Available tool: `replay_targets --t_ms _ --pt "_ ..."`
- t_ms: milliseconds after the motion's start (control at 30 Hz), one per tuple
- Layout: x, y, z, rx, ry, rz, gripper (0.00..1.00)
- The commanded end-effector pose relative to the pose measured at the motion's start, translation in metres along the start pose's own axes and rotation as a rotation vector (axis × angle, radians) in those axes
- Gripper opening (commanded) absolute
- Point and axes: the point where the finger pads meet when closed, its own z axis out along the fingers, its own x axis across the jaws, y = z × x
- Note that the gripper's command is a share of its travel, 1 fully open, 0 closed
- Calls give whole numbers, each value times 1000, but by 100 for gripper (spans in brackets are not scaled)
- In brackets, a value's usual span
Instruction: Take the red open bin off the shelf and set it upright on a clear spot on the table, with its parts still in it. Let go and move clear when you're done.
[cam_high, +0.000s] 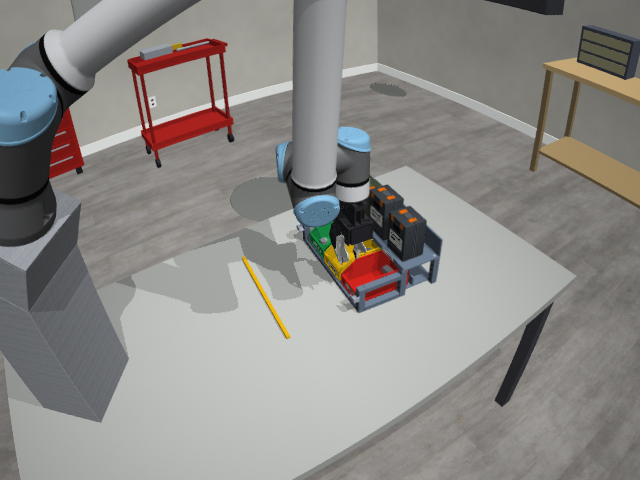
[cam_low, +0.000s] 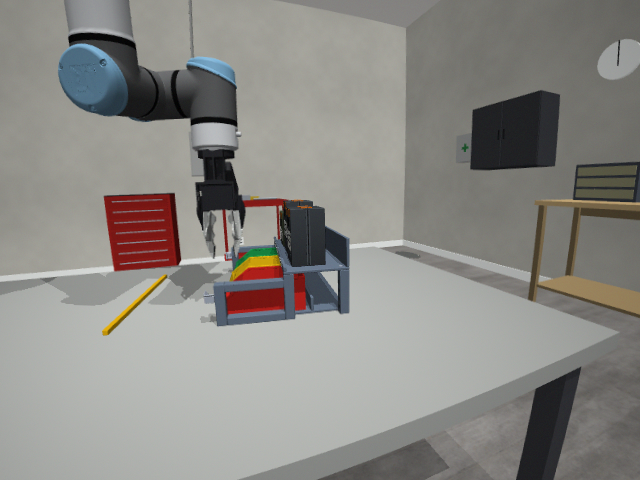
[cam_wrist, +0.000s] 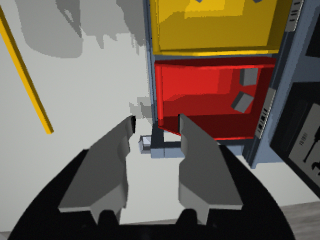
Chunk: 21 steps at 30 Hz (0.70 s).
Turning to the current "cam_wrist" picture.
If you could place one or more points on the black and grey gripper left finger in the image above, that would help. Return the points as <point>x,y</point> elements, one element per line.
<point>92,182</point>

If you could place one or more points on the grey metal shelf rack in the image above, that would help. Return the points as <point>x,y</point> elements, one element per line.
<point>291,66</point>

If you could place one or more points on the red bin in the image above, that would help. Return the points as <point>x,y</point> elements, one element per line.
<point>195,88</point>

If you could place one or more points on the yellow bar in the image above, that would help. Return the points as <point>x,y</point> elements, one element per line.
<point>23,73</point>

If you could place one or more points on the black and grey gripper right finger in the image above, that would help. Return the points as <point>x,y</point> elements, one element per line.
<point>223,191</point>

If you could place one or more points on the yellow open bin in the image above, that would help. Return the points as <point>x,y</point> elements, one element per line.
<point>217,27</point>

